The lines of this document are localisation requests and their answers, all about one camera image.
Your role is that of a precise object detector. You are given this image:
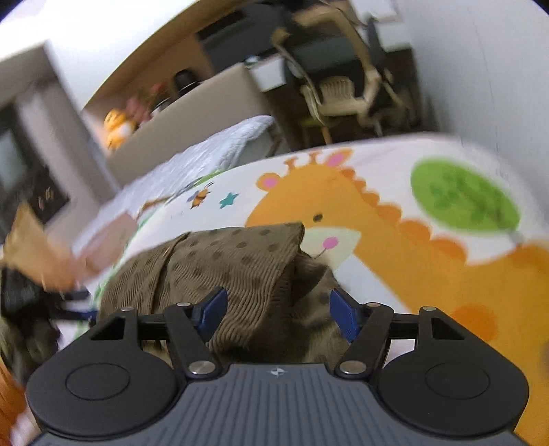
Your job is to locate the white quilted mattress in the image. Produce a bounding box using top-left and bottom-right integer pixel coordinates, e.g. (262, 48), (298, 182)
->
(73, 115), (275, 258)

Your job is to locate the beige tote bag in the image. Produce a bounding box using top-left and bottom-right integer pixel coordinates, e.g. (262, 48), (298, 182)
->
(2, 201), (78, 290)

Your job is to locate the yellow plush toy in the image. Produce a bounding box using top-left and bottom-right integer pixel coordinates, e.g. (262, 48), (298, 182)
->
(104, 109), (138, 150)

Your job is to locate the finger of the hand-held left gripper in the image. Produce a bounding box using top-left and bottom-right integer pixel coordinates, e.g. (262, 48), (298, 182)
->
(54, 289), (92, 302)
(49, 309), (98, 324)

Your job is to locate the beige padded headboard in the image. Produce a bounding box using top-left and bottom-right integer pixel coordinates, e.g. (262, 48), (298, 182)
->
(107, 64), (269, 185)

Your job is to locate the beige mesh office chair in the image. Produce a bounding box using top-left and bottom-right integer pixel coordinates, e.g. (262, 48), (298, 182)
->
(270, 0), (408, 144)

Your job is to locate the orange cloth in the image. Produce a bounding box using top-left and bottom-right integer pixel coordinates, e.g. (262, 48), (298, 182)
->
(0, 356), (26, 434)

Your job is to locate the printed animal blanket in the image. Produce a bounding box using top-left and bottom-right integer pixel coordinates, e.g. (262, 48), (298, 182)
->
(86, 133), (549, 446)

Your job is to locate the black round appliance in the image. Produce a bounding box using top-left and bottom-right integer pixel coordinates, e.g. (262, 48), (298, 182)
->
(173, 69), (198, 93)

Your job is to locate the pink gift box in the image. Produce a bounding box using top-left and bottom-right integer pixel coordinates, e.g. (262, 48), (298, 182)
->
(79, 213), (138, 275)

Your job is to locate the brown dotted garment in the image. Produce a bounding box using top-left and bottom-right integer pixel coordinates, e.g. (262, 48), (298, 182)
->
(92, 222), (357, 365)

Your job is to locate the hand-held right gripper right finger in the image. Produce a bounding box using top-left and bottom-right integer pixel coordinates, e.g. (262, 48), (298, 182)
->
(329, 288), (459, 380)

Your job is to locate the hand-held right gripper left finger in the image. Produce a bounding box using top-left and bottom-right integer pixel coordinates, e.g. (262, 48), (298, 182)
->
(88, 286), (229, 380)

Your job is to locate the black monitor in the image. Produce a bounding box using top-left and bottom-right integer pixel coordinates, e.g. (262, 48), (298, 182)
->
(201, 4), (301, 61)

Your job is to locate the dark window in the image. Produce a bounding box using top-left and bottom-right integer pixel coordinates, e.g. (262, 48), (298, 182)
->
(0, 103), (69, 224)

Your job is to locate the potted plant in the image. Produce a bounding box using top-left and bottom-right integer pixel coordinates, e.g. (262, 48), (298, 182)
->
(146, 83), (172, 114)

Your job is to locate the pink plush toy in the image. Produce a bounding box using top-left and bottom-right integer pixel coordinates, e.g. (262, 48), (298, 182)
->
(126, 96), (151, 123)

